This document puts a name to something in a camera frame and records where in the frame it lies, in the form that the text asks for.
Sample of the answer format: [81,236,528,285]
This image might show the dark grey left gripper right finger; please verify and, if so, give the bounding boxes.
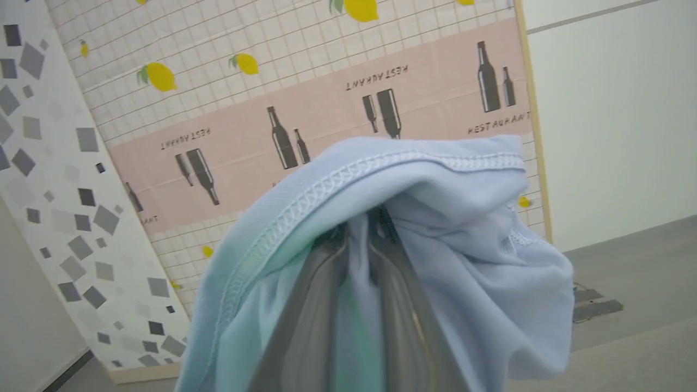
[369,206,475,392]

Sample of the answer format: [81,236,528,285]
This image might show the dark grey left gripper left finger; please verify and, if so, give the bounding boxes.
[248,223,350,392]

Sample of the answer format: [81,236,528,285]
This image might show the light blue and white garment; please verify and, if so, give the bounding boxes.
[174,134,576,392]

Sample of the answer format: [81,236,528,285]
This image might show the large grey floor plate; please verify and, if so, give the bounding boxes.
[572,299,625,324]

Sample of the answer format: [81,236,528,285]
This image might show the lemon and bottle print panel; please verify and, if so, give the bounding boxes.
[45,0,554,385]

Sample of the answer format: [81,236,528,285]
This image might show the white panel with grey squares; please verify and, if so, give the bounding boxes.
[0,0,191,372]

